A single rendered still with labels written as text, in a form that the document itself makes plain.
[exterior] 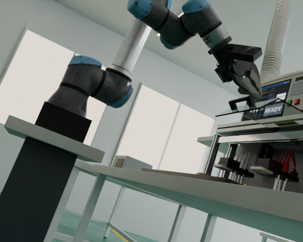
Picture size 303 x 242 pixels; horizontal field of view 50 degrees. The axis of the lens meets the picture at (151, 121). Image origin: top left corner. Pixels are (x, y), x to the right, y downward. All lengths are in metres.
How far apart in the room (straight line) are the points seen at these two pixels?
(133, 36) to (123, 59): 0.10
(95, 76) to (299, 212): 0.86
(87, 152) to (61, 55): 4.90
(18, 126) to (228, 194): 0.65
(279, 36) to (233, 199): 2.57
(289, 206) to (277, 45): 2.59
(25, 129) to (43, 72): 4.77
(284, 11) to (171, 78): 3.48
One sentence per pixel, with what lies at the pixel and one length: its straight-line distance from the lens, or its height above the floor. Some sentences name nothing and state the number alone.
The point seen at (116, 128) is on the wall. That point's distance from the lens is 5.90.
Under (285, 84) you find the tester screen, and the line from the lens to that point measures 1.47.
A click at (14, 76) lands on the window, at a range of 5.79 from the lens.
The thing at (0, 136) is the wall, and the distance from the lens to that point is 5.67.
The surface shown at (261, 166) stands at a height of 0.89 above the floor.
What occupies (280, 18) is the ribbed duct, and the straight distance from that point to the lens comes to 3.36.
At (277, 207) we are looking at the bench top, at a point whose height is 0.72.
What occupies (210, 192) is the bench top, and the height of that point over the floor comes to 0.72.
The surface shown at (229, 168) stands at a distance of 1.41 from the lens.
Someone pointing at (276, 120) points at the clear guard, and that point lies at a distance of 1.25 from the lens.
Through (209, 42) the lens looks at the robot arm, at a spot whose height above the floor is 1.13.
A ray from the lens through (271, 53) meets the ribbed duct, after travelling 3.11.
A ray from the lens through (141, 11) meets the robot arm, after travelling 0.99.
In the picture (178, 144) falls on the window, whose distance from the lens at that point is 6.34.
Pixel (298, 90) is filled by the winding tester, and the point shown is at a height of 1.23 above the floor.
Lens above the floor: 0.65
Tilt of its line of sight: 13 degrees up
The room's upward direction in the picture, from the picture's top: 20 degrees clockwise
